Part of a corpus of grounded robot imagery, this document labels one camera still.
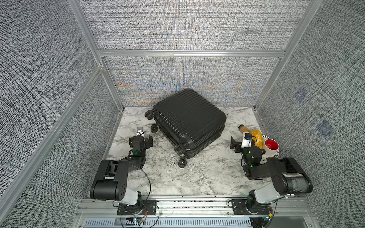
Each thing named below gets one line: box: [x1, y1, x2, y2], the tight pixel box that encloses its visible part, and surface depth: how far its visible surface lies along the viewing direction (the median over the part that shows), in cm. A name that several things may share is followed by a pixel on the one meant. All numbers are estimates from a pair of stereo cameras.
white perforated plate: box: [260, 134, 280, 164], surface depth 92 cm
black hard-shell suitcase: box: [144, 88, 227, 169], surface depth 88 cm
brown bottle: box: [238, 124, 251, 134], surface depth 105 cm
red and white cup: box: [264, 138, 280, 158], surface depth 92 cm
